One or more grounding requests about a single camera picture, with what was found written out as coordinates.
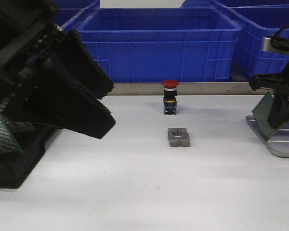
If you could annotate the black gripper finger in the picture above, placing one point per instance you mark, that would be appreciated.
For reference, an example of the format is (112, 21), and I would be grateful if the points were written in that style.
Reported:
(279, 114)
(69, 106)
(82, 67)

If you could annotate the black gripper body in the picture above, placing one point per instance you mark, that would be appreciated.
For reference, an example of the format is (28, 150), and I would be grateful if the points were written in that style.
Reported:
(277, 82)
(32, 71)

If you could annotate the silver metal tray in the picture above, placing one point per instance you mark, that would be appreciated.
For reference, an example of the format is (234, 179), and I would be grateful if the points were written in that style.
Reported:
(278, 144)

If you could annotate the black slotted board rack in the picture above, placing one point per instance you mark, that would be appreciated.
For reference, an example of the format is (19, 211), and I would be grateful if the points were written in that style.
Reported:
(16, 167)

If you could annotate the green board nearest front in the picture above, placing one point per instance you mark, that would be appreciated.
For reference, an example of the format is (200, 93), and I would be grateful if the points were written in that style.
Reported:
(8, 143)

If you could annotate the blue right plastic bin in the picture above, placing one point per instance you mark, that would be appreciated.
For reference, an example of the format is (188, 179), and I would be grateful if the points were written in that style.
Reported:
(257, 23)

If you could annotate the blue plastic bin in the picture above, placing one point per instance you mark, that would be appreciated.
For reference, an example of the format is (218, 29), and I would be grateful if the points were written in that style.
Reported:
(257, 23)
(69, 18)
(155, 44)

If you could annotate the blue left plastic bin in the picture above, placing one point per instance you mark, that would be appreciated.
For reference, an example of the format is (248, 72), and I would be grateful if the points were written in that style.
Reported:
(69, 18)

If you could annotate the blue back left bin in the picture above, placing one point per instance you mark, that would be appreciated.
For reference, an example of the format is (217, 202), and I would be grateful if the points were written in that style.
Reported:
(77, 4)

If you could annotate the blue centre plastic bin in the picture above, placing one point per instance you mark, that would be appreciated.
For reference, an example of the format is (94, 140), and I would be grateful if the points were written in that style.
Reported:
(155, 44)

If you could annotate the blue back right bin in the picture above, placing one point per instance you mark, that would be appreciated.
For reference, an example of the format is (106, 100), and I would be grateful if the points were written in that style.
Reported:
(249, 3)

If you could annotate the red emergency stop button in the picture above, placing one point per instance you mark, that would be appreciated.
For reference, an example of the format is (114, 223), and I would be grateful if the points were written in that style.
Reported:
(169, 97)

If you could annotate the grey metal clamp block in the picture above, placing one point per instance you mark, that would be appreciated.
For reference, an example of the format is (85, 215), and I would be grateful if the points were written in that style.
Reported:
(178, 137)

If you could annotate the blue back centre bin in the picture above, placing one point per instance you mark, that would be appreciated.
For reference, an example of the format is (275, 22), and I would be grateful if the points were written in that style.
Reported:
(199, 4)

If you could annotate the steel table edge rail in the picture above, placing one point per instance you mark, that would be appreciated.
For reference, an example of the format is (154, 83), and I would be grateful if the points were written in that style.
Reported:
(187, 88)

